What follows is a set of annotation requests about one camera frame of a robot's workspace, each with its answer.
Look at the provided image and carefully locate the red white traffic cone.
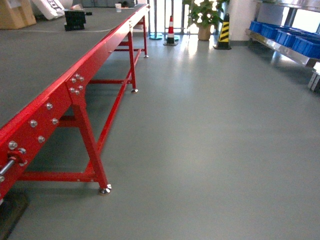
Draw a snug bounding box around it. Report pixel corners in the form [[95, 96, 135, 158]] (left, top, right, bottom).
[[163, 15, 178, 46]]

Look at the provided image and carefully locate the yellow black striped cone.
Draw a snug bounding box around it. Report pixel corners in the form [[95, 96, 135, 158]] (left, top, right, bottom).
[[213, 13, 232, 50]]

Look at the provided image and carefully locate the potted green plant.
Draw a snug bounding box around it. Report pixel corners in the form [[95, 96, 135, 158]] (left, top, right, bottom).
[[182, 0, 230, 41]]

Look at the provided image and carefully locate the white paper cup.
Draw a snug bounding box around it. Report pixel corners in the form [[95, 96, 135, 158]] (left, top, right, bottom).
[[115, 3, 122, 13]]

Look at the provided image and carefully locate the stack of black trays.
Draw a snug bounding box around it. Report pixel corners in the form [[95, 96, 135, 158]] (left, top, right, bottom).
[[64, 10, 86, 32]]

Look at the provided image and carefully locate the blue plastic bin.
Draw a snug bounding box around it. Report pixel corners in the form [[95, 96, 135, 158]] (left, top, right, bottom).
[[260, 24, 290, 40], [275, 30, 308, 48], [249, 20, 264, 34], [292, 36, 320, 59]]

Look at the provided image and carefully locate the white foam sign board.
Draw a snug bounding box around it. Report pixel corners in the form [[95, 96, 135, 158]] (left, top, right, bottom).
[[29, 0, 73, 20]]

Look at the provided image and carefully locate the large cardboard box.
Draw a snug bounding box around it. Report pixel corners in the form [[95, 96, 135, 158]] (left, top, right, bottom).
[[0, 0, 37, 30]]

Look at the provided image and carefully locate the red conveyor frame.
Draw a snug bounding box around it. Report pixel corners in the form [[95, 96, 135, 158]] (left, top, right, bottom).
[[0, 4, 150, 198]]

